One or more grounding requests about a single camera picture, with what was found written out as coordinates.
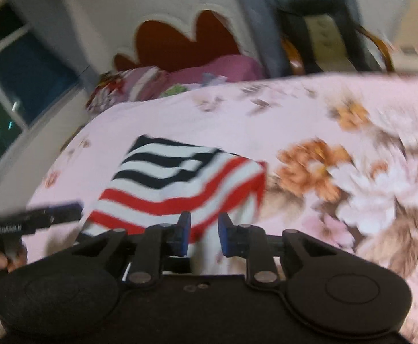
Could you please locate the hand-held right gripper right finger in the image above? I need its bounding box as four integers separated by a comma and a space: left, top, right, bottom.
218, 212, 339, 289

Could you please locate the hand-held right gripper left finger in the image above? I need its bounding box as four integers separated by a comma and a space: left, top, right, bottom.
73, 211, 192, 289

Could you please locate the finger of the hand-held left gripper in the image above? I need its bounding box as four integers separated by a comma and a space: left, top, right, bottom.
24, 202, 84, 232

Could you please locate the red black striped white sweater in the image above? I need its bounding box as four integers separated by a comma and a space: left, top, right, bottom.
76, 134, 269, 244

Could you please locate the blue glass window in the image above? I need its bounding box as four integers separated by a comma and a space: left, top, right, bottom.
0, 5, 81, 183

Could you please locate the striped pink pillow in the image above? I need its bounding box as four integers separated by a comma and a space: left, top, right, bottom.
85, 66, 168, 115

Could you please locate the pink floral bedsheet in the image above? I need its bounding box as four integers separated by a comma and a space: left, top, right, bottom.
26, 72, 418, 344

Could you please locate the purple pillow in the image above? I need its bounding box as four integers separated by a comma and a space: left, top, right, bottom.
166, 54, 265, 84

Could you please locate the red white-trimmed headboard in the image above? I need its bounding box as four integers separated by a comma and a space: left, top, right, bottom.
112, 3, 253, 74

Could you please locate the narrow grey curtain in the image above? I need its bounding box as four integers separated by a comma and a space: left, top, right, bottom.
1, 0, 100, 79

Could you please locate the wide grey curtain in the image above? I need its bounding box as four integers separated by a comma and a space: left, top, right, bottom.
225, 0, 294, 77

